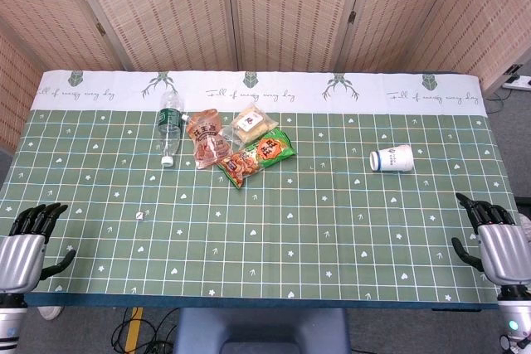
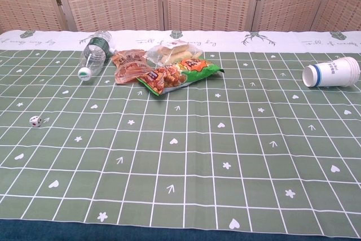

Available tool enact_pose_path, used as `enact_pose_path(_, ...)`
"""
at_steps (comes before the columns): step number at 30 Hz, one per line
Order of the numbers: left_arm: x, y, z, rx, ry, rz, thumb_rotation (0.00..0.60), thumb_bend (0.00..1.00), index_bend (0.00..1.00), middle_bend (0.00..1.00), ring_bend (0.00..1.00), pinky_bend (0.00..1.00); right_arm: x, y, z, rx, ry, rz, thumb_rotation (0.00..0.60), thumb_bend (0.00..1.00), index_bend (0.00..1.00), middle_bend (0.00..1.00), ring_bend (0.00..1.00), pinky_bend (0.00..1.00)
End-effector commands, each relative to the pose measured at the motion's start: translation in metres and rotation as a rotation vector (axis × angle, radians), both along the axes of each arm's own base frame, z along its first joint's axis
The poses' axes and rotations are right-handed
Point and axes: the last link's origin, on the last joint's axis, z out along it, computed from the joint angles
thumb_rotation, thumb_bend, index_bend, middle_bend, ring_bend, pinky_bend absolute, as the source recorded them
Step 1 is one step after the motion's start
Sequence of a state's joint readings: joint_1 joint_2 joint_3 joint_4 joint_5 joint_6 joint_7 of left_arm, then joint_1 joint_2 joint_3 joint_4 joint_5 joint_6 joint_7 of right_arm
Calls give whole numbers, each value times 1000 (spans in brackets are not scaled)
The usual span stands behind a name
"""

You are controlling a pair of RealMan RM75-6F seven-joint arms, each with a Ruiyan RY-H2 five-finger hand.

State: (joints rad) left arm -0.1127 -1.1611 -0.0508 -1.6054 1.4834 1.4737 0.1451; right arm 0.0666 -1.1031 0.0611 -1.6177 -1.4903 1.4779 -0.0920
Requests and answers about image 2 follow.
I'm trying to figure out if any dark blue under cloth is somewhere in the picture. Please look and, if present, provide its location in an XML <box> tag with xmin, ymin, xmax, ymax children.
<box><xmin>0</xmin><ymin>218</ymin><xmax>361</xmax><ymax>241</ymax></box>

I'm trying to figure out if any clear plastic water bottle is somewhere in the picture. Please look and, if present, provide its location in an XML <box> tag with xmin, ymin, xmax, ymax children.
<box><xmin>77</xmin><ymin>30</ymin><xmax>116</xmax><ymax>82</ymax></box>

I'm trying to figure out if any white paper cup stack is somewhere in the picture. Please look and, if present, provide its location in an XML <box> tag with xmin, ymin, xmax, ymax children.
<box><xmin>302</xmin><ymin>56</ymin><xmax>361</xmax><ymax>88</ymax></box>

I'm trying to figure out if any orange snack bag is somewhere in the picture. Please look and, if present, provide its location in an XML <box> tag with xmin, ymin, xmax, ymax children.
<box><xmin>111</xmin><ymin>49</ymin><xmax>153</xmax><ymax>85</ymax></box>

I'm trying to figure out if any clear bag of bread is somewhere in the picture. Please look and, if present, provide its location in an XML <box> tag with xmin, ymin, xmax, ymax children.
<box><xmin>143</xmin><ymin>40</ymin><xmax>204</xmax><ymax>66</ymax></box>

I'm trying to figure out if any green grid tablecloth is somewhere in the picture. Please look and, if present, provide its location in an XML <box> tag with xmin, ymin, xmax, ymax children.
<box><xmin>0</xmin><ymin>29</ymin><xmax>361</xmax><ymax>239</ymax></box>

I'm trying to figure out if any green snack bag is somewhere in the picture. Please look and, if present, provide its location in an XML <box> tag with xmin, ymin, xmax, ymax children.
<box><xmin>136</xmin><ymin>58</ymin><xmax>225</xmax><ymax>97</ymax></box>

